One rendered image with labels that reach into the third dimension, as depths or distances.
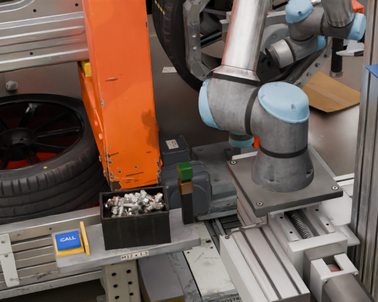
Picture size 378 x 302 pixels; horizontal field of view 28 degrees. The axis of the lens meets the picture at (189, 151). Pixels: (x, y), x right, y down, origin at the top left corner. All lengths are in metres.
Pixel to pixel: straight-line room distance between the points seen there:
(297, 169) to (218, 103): 0.24
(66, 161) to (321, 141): 1.44
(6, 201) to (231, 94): 1.06
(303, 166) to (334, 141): 1.81
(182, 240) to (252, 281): 0.60
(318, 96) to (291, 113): 2.27
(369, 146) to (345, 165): 1.76
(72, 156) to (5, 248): 0.38
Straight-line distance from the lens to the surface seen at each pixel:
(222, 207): 2.92
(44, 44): 2.67
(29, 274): 2.62
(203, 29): 2.88
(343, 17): 2.05
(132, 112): 2.24
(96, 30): 2.11
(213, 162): 3.02
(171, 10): 2.56
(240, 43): 1.80
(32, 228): 2.51
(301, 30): 2.16
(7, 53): 2.68
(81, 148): 2.65
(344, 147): 3.57
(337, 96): 3.99
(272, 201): 1.78
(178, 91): 4.08
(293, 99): 1.74
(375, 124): 1.64
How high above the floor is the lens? 1.85
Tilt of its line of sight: 32 degrees down
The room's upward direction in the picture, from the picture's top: 3 degrees counter-clockwise
